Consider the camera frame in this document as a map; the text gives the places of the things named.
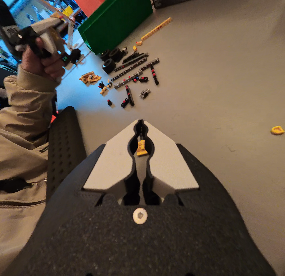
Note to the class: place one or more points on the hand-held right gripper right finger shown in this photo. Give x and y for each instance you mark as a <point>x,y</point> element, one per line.
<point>173,167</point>

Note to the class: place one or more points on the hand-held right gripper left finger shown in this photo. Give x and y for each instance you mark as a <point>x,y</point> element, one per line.
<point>106,167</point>

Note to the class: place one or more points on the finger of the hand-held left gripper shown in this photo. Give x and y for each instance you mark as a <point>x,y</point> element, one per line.
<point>53,44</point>
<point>49,24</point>

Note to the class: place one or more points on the yellow connector black pin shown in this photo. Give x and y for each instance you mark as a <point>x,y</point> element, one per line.
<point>141,148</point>

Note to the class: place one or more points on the person's left forearm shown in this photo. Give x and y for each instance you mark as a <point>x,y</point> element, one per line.
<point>29,102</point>

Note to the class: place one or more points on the wooden desk lamp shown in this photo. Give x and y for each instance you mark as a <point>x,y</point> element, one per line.
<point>76,55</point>

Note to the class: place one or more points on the grey desk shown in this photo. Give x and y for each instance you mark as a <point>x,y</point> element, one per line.
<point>211,91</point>

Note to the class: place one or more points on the person's left hand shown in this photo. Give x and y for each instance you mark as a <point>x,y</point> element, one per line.
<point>35,62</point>

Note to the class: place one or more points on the black device green light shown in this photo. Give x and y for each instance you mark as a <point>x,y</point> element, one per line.
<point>65,57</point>

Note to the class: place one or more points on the thin orange rod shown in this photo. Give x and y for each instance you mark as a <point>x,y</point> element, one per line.
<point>84,56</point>

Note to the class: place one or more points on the black perforated armrest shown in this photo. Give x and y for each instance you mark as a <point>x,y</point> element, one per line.
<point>64,147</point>

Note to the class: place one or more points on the red plastic tote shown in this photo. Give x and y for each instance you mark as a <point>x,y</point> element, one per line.
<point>89,0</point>

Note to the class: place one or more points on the yellow curved panel pieces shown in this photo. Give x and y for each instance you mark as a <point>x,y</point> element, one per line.
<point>90,78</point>

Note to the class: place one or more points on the black toy wheel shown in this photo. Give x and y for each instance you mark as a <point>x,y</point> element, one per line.
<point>109,66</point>
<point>104,55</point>
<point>115,54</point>

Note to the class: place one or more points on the short black brick red pin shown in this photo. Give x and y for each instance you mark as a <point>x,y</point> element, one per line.
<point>143,79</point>
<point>125,103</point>

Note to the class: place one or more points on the tiny yellow black blue brick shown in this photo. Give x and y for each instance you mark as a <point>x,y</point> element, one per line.
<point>109,83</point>

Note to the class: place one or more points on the small yellow connector piece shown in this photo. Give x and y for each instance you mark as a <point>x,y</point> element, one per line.
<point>103,90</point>

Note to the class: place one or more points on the green storage bin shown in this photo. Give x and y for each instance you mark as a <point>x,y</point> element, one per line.
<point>118,20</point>

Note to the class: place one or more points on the grey white small brick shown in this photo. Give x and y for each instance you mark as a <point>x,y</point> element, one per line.
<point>124,50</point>

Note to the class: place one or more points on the black beam three red pins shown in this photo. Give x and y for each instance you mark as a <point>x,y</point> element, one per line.
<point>129,95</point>

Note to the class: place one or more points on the dark grey long toy beam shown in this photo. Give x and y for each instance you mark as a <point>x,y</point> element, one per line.
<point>125,73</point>

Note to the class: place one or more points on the grey black axle connector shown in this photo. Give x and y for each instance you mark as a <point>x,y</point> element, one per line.
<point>145,93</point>

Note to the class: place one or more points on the light grey long toy beam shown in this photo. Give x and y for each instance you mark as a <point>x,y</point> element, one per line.
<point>128,79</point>

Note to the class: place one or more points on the black double toy beam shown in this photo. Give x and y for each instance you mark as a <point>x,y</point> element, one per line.
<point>135,57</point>

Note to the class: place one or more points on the blue red pin cluster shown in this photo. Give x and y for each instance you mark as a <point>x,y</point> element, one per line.
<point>135,79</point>

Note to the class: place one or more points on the black beam two red pins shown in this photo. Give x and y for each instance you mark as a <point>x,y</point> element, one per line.
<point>154,75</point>

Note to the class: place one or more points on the black jacket zipper pull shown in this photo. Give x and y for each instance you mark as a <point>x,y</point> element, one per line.
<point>13,184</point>

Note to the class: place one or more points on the short grey beam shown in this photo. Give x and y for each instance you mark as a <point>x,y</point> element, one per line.
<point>150,64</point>

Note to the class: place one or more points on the long yellow toy beam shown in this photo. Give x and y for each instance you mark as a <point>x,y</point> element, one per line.
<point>157,29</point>

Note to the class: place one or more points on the yellow curved bracket piece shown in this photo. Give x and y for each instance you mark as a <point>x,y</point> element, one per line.
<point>277,130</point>

